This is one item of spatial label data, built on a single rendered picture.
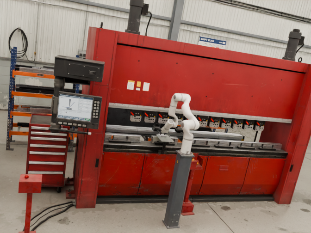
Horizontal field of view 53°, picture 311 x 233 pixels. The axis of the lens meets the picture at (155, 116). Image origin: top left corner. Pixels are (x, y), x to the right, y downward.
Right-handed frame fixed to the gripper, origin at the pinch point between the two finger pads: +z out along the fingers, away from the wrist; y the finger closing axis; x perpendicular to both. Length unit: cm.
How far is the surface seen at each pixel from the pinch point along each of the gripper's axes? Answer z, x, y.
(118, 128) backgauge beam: 22, -18, 56
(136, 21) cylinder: -104, -97, 58
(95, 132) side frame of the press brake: -14, 13, 97
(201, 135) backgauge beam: 24, -16, -76
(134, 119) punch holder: -12.6, -11.6, 42.9
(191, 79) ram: -60, -52, -29
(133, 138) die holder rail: 9.7, 4.6, 39.6
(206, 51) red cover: -92, -76, -41
